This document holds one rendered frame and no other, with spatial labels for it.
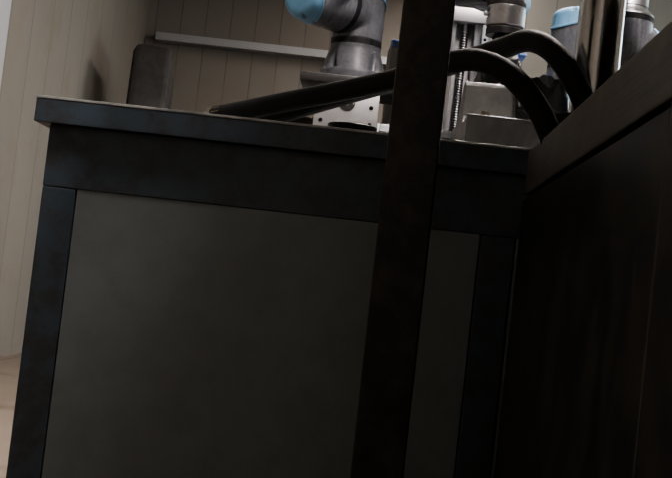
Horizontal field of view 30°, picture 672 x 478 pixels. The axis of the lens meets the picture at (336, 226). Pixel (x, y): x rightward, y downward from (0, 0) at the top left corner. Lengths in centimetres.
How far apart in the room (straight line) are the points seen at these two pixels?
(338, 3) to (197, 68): 743
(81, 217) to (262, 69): 829
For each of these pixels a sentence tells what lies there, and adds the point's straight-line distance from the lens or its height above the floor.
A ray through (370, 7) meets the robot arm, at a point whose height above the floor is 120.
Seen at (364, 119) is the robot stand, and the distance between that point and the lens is 266.
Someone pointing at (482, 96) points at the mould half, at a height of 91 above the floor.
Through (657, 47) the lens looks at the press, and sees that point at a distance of 96.
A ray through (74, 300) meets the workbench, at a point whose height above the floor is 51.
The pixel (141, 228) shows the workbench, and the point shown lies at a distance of 183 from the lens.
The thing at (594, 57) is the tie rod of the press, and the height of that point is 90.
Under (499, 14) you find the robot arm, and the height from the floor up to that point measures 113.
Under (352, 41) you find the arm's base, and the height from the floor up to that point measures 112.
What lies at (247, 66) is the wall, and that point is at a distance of 1012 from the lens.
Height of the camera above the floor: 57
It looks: 3 degrees up
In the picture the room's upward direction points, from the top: 7 degrees clockwise
